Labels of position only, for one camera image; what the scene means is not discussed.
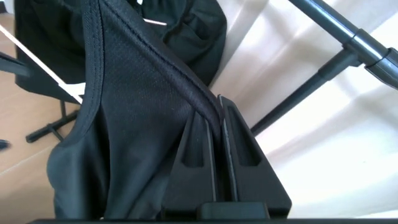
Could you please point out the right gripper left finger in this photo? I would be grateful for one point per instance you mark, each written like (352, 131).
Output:
(186, 186)

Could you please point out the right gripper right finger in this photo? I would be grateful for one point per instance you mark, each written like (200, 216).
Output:
(261, 186)

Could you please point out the black garment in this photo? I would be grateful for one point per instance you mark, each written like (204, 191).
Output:
(130, 109)

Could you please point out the pink clothes hanger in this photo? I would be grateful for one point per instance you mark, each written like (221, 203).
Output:
(37, 60)

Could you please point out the black clothes rack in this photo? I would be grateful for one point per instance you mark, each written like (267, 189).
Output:
(329, 23)

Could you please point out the beige curtain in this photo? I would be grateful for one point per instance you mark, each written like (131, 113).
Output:
(311, 140)

